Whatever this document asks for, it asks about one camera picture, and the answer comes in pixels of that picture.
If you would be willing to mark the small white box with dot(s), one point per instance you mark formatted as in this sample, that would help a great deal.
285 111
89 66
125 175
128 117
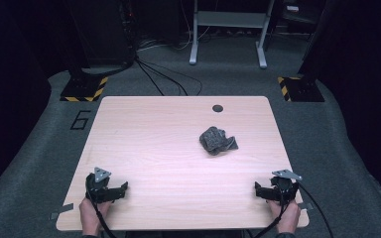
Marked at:
292 8

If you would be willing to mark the grey tape strip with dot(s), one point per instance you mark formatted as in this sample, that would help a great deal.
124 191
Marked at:
307 206
61 211

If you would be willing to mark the black equipment cabinet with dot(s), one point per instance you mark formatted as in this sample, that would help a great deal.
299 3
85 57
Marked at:
99 33

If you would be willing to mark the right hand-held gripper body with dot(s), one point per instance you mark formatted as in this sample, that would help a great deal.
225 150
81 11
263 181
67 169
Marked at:
284 190

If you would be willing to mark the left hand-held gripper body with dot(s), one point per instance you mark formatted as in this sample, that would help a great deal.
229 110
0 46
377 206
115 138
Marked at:
97 190

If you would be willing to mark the person's right hand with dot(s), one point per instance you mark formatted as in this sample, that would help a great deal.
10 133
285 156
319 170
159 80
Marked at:
289 218

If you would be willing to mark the black stand base hazard stripes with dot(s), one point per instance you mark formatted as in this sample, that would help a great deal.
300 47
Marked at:
302 90
82 89

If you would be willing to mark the grey towel cloth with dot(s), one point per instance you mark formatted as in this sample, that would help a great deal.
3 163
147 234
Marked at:
215 140

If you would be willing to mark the person's left hand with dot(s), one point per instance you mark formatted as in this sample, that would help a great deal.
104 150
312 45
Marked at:
91 216

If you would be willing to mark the white metal desk frame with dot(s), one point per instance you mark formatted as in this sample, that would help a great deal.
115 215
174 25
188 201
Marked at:
231 19

